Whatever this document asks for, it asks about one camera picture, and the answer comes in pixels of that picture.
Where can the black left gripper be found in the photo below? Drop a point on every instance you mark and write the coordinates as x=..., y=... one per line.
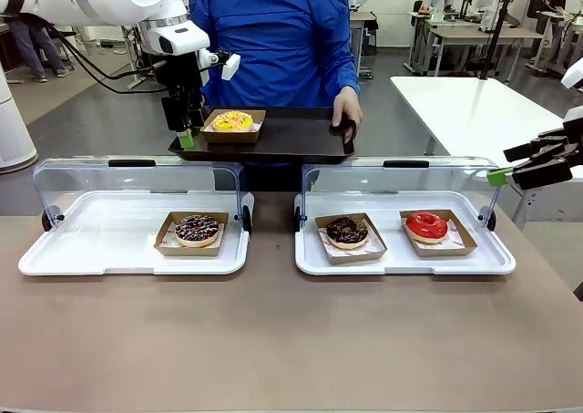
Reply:
x=180, y=75

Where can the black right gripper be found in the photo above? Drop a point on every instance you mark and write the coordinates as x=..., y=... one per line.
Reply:
x=576, y=151

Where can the yellow sprinkled donut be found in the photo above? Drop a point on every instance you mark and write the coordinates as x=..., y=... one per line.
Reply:
x=232, y=122

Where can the cardboard tray of yellow donut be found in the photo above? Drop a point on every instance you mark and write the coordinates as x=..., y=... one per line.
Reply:
x=228, y=137

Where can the dark brown serving tray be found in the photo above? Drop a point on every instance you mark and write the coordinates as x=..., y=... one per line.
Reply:
x=296, y=135

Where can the person's left forearm blue sleeve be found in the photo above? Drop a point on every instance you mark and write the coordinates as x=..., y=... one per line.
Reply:
x=341, y=66

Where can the person's black trousers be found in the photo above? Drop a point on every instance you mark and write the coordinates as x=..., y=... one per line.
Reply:
x=273, y=178

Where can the cardboard tray of red donut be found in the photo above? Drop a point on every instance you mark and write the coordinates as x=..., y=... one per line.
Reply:
x=462, y=244

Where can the chocolate donut with white stripes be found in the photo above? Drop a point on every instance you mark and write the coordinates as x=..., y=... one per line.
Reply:
x=197, y=230

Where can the person torso blue shirt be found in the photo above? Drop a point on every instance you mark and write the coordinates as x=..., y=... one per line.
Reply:
x=273, y=30

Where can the cardboard tray of striped donut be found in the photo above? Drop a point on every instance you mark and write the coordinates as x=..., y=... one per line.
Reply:
x=166, y=246

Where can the red glazed donut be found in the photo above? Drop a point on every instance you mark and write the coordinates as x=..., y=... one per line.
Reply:
x=426, y=230

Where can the background person in dark top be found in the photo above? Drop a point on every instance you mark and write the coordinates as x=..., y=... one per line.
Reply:
x=553, y=3

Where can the background person in jeans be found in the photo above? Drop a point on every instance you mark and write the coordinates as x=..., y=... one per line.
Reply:
x=36, y=48

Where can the chocolate donut with sprinkles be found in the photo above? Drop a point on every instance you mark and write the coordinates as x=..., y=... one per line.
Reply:
x=347, y=237

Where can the cardboard tray of chocolate donut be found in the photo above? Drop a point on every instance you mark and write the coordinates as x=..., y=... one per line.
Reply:
x=350, y=255

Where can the person's left hand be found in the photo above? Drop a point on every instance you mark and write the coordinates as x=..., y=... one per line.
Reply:
x=348, y=110

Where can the background desk with black panel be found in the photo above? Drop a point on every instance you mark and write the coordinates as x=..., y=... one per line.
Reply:
x=134, y=57

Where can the clear plastic display lid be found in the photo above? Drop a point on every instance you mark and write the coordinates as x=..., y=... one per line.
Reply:
x=136, y=176
x=410, y=180

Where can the white side table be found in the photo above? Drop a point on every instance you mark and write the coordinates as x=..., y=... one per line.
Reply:
x=455, y=107

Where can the white display tray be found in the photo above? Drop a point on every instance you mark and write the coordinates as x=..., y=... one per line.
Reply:
x=396, y=260
x=114, y=230

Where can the background wooden top desk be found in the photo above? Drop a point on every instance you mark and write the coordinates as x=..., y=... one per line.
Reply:
x=478, y=34

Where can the black office chair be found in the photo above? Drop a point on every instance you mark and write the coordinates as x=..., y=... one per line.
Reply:
x=370, y=39

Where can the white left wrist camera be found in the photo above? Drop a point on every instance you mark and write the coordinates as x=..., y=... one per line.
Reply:
x=230, y=66

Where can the black camera stand pole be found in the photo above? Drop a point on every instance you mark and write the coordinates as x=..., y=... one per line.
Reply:
x=503, y=21

